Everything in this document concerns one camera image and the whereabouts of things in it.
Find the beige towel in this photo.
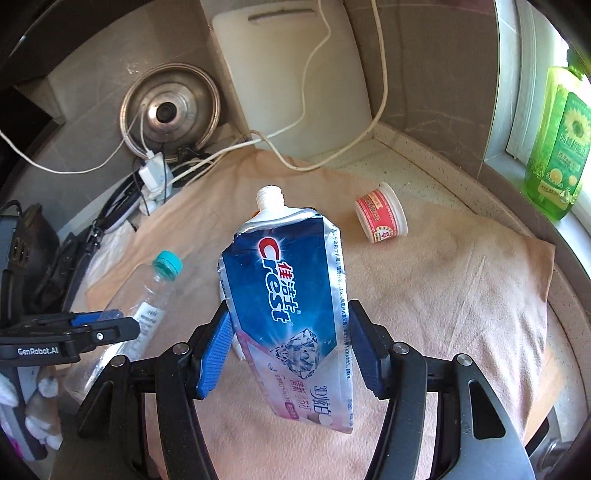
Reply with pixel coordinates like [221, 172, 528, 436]
[60, 148, 557, 480]

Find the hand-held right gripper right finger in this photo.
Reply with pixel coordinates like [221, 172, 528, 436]
[348, 299, 533, 480]

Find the steel pot lid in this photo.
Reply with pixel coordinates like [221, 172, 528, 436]
[120, 65, 221, 164]

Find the small pink yogurt cup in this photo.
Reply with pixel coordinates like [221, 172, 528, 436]
[355, 181, 409, 244]

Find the clear plastic bottle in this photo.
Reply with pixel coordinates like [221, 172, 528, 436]
[62, 250, 184, 398]

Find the white charger plug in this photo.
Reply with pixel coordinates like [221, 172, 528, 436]
[139, 154, 174, 195]

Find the black ring light with stand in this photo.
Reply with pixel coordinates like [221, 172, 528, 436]
[60, 178, 144, 315]

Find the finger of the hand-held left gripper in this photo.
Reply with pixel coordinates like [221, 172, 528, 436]
[76, 318, 141, 346]
[69, 310, 125, 326]

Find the blue toothpaste tube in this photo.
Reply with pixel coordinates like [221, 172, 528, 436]
[217, 185, 356, 435]

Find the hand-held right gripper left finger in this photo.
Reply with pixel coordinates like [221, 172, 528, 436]
[76, 301, 235, 480]

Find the window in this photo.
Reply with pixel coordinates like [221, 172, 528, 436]
[480, 0, 591, 222]

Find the white cable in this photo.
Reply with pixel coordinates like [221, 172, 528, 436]
[0, 111, 158, 175]
[185, 0, 389, 172]
[171, 0, 333, 185]

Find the white cutting board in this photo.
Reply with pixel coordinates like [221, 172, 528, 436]
[211, 0, 375, 158]

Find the green detergent bottle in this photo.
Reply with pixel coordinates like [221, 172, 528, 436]
[524, 51, 591, 221]

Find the black gas stove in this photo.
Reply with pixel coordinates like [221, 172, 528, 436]
[0, 200, 63, 319]

